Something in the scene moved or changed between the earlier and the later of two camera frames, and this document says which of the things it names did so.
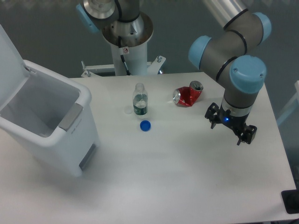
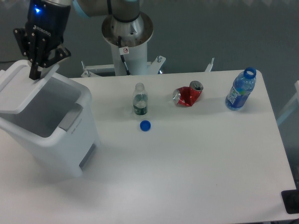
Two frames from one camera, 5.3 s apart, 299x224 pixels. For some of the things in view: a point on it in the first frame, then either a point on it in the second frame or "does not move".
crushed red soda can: [187, 96] does not move
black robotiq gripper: [237, 123] -> [49, 24]
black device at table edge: [290, 199] does not move
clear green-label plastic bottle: [140, 100] does not move
